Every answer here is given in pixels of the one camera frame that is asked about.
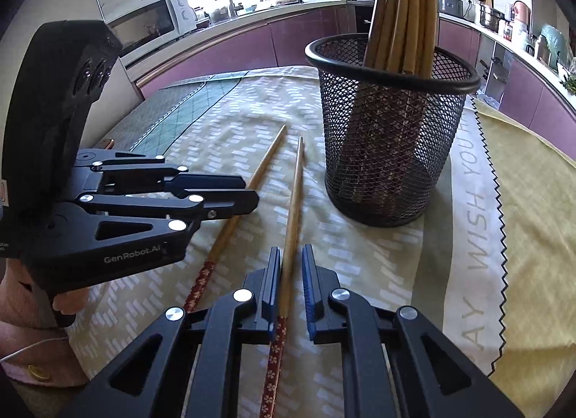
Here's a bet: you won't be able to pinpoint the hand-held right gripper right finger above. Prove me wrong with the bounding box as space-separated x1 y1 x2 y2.
301 244 525 418

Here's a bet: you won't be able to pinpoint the white microwave oven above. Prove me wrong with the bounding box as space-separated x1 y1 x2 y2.
104 0 199 69

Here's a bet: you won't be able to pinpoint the red-tipped wooden chopstick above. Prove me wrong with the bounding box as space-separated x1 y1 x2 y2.
182 124 288 313
260 136 305 418

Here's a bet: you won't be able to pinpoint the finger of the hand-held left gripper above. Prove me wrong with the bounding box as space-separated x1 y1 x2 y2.
76 188 261 244
91 156 248 195

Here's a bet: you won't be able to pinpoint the black mesh holder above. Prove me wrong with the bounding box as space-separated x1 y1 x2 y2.
305 33 481 228

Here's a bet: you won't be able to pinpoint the bunch of wooden chopsticks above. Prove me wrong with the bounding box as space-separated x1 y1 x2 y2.
362 0 441 78

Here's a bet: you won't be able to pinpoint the person's left hand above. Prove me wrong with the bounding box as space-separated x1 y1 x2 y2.
0 260 91 340

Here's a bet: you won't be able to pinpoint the steel stockpot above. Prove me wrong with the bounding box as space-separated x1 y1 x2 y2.
479 4 505 28

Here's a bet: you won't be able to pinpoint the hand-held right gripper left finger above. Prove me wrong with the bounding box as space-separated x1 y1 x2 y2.
60 246 282 418

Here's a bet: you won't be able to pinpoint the person's left forearm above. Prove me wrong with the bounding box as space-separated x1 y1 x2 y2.
0 323 91 418

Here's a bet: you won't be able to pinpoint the pink base cabinets white counter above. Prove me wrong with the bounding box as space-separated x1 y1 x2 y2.
437 12 576 142

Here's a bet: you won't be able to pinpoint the patchwork printed tablecloth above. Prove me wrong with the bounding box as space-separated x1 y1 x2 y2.
65 65 576 418

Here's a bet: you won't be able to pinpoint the pink window-side base cabinets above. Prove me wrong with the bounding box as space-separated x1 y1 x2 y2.
134 1 357 100

